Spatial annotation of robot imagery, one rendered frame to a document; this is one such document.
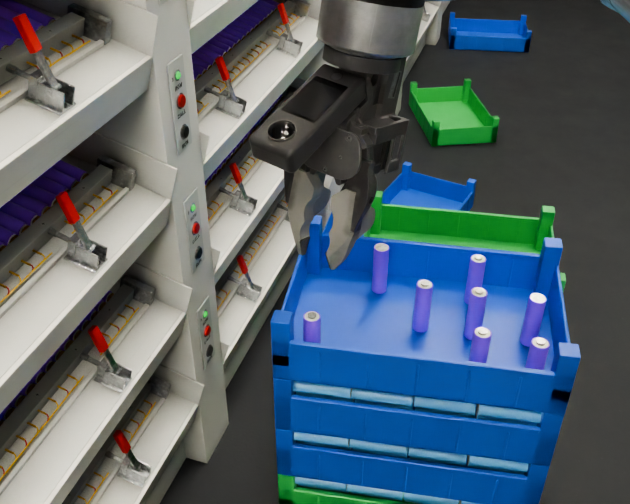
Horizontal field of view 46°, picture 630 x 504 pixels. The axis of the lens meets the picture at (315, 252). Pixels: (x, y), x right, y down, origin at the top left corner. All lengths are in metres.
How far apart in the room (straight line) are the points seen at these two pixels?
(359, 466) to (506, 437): 0.17
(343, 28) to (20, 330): 0.44
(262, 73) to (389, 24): 0.69
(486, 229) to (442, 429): 0.54
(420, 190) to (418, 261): 1.13
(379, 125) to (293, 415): 0.33
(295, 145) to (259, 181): 0.76
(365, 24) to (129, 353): 0.58
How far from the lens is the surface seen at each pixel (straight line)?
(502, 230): 1.29
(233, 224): 1.27
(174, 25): 0.95
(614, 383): 1.57
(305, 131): 0.63
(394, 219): 1.28
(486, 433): 0.82
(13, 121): 0.76
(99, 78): 0.84
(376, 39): 0.65
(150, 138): 0.96
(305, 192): 0.73
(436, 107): 2.51
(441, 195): 2.02
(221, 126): 1.15
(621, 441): 1.47
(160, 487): 1.30
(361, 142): 0.68
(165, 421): 1.21
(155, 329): 1.07
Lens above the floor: 1.05
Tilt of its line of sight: 36 degrees down
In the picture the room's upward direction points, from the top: straight up
